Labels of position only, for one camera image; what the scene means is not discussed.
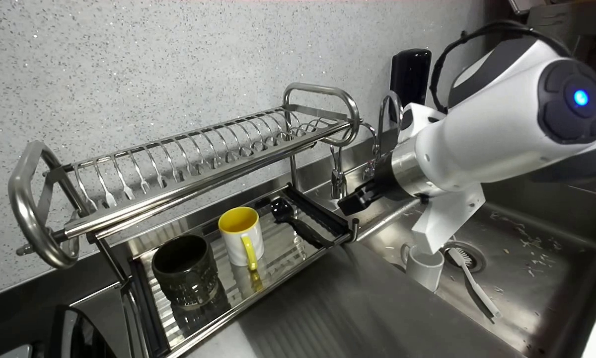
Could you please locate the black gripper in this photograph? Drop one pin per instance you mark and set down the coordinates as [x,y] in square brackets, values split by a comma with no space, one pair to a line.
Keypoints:
[382,180]

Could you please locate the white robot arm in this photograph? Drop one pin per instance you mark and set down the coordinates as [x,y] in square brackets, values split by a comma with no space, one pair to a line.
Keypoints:
[497,132]

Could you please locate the steel dish rack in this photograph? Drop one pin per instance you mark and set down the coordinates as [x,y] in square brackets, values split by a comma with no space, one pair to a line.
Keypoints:
[280,259]

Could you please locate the round metal sink drain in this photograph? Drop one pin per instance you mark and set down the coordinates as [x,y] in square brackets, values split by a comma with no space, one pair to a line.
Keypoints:
[473,255]

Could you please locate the white dish brush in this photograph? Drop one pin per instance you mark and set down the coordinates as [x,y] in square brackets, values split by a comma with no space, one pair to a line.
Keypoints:
[473,281]

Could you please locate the stainless steel sink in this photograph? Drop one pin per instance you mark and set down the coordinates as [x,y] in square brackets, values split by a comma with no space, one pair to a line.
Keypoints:
[543,265]

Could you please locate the chrome faucet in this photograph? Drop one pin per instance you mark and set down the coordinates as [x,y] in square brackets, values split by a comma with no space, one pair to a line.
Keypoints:
[338,170]

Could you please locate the white plastic cup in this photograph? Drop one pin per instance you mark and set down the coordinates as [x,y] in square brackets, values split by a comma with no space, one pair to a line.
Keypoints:
[425,269]

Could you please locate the yellow and white mug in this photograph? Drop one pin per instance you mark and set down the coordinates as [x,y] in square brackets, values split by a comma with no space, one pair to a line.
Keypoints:
[241,241]

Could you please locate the dark ceramic mug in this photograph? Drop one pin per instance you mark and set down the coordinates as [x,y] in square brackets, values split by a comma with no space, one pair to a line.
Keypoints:
[185,271]

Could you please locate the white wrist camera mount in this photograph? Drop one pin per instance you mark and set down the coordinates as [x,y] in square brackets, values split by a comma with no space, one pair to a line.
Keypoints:
[447,219]

